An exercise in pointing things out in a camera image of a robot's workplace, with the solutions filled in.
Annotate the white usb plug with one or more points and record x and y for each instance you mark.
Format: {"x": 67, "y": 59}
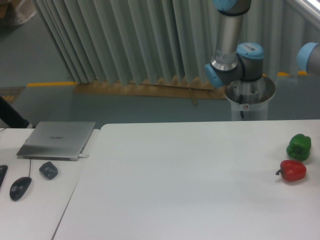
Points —
{"x": 82, "y": 156}

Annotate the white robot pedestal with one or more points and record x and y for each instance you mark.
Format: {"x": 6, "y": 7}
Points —
{"x": 249, "y": 100}

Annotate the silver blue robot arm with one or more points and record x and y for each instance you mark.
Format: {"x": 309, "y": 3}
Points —
{"x": 233, "y": 61}

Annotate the cardboard boxes in corner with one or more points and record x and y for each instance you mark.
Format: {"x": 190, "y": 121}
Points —
{"x": 16, "y": 12}

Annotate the black computer mouse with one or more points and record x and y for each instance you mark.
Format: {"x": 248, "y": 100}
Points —
{"x": 19, "y": 187}

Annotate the person in black clothes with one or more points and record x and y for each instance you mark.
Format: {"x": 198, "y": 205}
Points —
{"x": 12, "y": 118}

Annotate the silver closed laptop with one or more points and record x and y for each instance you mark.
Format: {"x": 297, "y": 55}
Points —
{"x": 57, "y": 140}

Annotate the black keyboard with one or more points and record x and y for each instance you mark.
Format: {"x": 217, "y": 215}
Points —
{"x": 3, "y": 171}

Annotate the grey folding curtain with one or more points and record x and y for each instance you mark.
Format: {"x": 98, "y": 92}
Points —
{"x": 132, "y": 41}

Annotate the brown cardboard floor sheet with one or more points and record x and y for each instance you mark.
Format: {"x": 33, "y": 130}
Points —
{"x": 195, "y": 90}

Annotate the small black controller gadget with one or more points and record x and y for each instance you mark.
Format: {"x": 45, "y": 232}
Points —
{"x": 49, "y": 170}

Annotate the green bell pepper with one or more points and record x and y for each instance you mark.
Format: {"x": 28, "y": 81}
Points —
{"x": 299, "y": 147}

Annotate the red bell pepper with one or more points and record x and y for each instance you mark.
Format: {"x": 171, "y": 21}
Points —
{"x": 292, "y": 170}

